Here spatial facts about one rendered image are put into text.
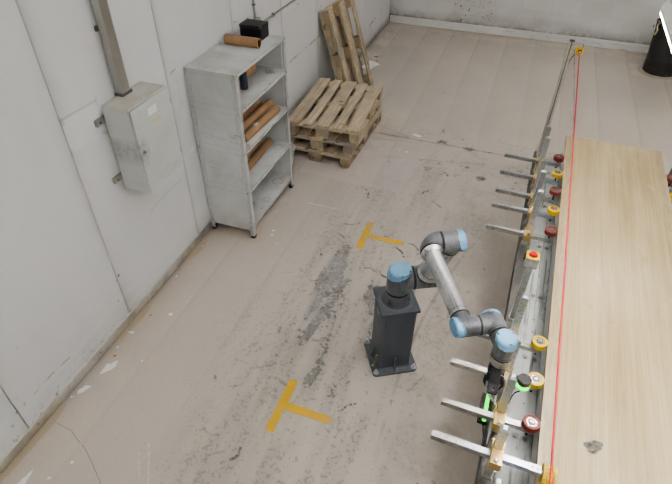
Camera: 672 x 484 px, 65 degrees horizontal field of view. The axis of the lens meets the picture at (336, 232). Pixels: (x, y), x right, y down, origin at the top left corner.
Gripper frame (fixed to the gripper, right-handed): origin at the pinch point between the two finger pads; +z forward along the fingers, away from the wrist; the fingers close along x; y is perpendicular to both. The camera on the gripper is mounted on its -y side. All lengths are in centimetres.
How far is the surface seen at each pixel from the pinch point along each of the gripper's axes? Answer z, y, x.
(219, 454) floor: 101, -30, 140
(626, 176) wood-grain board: 13, 238, -71
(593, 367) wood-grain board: 11, 41, -48
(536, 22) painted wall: 79, 802, 23
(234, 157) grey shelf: 18, 161, 226
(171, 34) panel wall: -79, 155, 260
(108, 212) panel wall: 5, 51, 258
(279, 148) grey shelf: 51, 236, 224
